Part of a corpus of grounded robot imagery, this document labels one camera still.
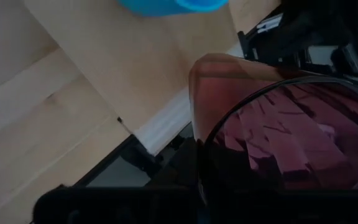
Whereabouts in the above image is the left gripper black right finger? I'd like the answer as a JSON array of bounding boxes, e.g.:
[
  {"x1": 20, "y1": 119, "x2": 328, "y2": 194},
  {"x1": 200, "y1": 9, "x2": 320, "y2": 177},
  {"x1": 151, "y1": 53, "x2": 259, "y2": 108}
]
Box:
[{"x1": 203, "y1": 186, "x2": 358, "y2": 224}]

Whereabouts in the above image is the red translucent cup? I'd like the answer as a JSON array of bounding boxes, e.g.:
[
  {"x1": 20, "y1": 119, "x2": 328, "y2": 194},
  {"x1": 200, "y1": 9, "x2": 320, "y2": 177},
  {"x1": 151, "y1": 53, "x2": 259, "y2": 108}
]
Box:
[{"x1": 187, "y1": 52, "x2": 358, "y2": 195}]

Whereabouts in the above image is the wooden shelf with black legs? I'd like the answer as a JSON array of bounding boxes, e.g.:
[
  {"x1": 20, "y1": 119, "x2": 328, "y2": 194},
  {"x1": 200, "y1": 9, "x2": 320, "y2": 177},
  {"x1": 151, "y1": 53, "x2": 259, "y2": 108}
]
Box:
[{"x1": 23, "y1": 0, "x2": 282, "y2": 156}]

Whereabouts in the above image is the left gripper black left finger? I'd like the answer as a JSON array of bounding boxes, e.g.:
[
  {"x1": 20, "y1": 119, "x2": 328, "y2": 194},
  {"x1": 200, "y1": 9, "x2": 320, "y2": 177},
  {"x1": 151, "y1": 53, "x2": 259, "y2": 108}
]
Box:
[{"x1": 31, "y1": 136, "x2": 205, "y2": 224}]

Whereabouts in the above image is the blue cup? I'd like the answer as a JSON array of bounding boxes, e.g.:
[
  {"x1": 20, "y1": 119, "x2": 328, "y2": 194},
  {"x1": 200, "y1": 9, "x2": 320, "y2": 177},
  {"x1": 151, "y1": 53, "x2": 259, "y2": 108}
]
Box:
[{"x1": 117, "y1": 0, "x2": 230, "y2": 18}]

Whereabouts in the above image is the black aluminium table frame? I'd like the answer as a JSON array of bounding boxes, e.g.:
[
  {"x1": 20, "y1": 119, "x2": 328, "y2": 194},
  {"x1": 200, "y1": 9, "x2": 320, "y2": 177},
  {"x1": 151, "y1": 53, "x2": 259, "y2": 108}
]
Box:
[{"x1": 73, "y1": 123, "x2": 198, "y2": 189}]

